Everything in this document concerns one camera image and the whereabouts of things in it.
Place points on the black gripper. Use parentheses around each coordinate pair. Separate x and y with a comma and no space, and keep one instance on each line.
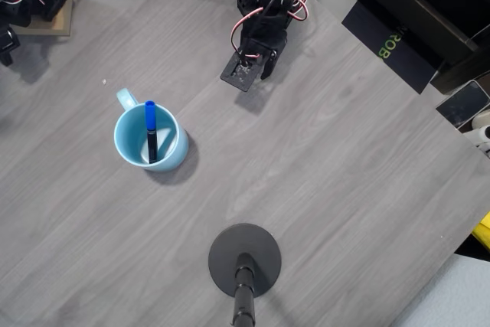
(269,63)

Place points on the blue capped black marker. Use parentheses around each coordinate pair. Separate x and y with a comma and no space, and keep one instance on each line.
(150,116)

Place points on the light blue ceramic mug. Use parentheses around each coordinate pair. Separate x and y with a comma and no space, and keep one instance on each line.
(126,139)

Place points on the black box green lettering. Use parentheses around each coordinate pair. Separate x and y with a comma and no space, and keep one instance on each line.
(406,47)

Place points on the black round stand base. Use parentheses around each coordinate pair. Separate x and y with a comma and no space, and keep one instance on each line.
(245,242)

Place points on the dark screen phone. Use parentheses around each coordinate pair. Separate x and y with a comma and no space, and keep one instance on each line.
(465,103)

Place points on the wooden base board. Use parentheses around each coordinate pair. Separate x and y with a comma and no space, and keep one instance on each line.
(57,24)

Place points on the white rounded plastic object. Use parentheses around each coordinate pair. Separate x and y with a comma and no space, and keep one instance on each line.
(483,120)

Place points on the white plastic device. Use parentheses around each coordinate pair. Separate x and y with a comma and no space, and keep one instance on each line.
(480,136)

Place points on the yellow object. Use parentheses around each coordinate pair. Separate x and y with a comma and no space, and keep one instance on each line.
(484,231)

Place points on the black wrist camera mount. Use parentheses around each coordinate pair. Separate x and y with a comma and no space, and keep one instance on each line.
(239,76)

